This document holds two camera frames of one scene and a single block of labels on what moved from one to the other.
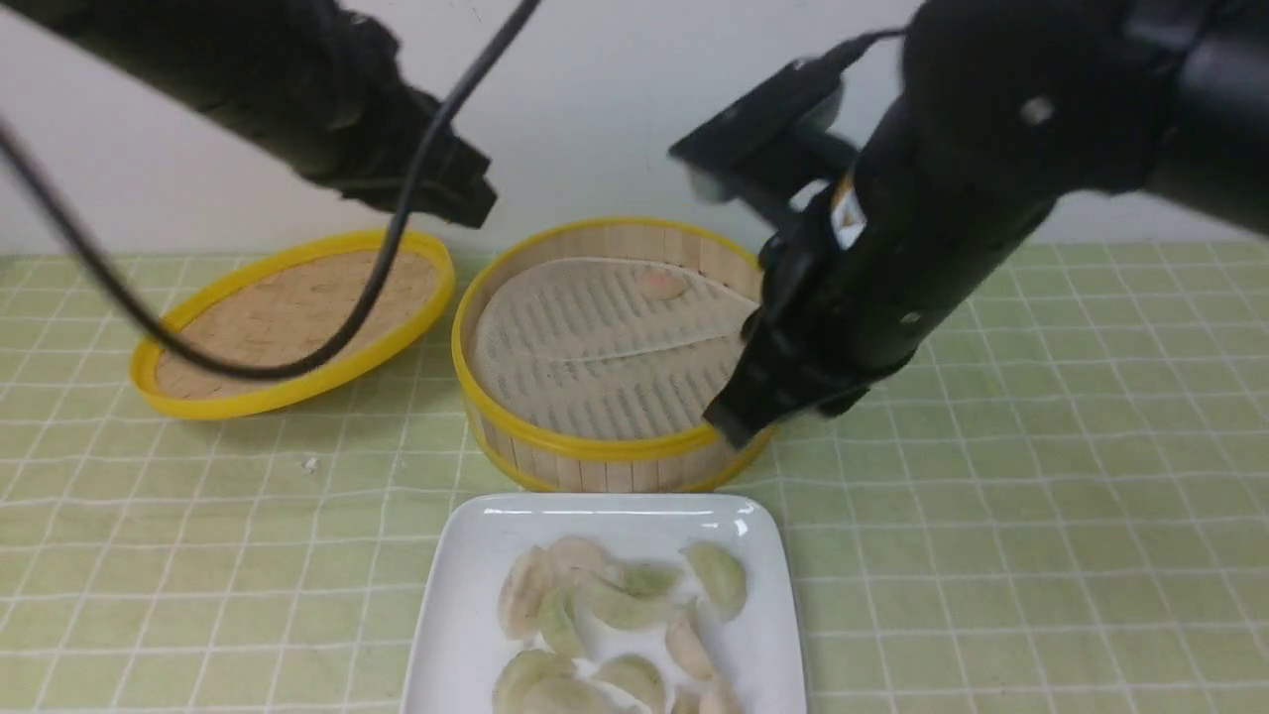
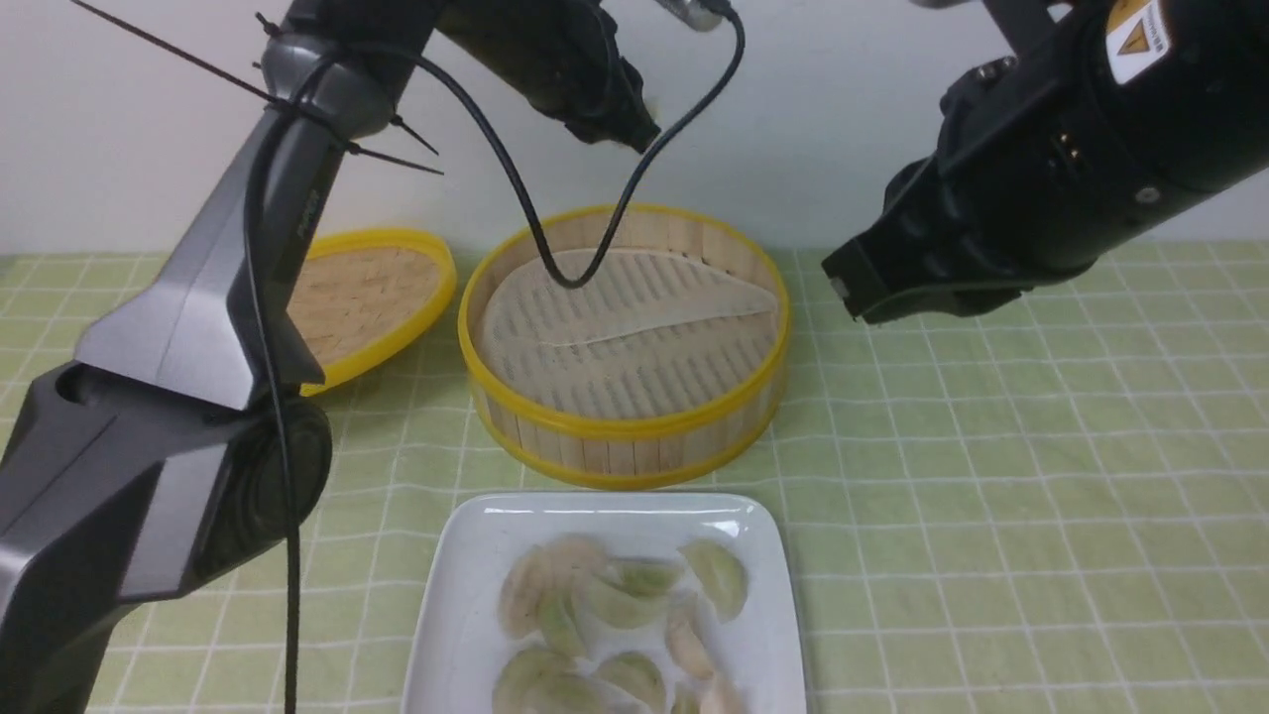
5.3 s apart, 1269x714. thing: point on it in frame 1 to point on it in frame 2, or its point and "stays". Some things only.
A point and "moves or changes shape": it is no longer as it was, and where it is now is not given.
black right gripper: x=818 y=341 to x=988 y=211
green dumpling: x=726 y=572 stays
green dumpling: x=632 y=596 stays
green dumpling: x=537 y=681 moves or changes shape
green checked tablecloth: x=1058 y=504 stays
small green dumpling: x=559 y=624 stays
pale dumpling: x=523 y=591 stays
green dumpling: x=638 y=676 stays
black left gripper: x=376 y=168 to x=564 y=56
